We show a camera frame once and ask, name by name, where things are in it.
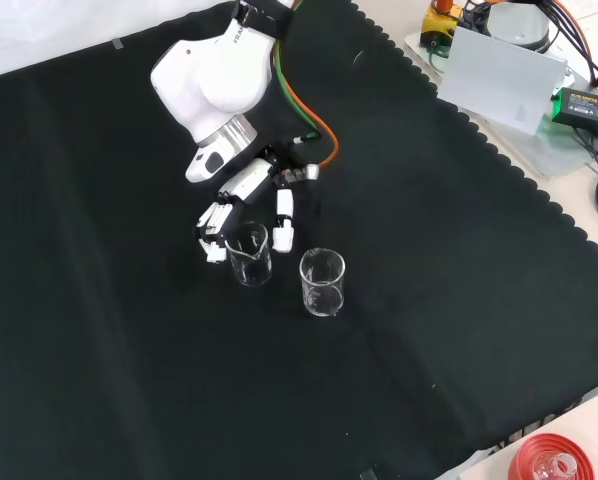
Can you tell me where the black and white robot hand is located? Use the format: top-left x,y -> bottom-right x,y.
185,139 -> 323,265

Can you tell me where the clear glass beaker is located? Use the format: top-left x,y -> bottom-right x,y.
298,247 -> 347,318
224,221 -> 274,288

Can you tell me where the black bench cloth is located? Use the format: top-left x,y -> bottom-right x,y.
0,0 -> 598,480

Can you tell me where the yellow stop button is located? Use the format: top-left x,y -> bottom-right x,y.
420,0 -> 466,47

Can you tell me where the pale board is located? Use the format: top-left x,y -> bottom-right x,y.
435,23 -> 570,136

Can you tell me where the black power adapter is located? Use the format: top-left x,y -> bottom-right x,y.
549,86 -> 598,140

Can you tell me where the red round container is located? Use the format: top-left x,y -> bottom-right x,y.
507,433 -> 597,480

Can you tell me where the small clear glass flask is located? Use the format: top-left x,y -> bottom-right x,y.
530,451 -> 579,480

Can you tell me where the green cable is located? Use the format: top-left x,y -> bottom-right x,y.
272,42 -> 323,146

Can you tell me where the grey metal base plate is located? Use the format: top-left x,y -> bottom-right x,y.
402,28 -> 598,179

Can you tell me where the orange and black cable bundle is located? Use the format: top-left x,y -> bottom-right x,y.
537,0 -> 598,87

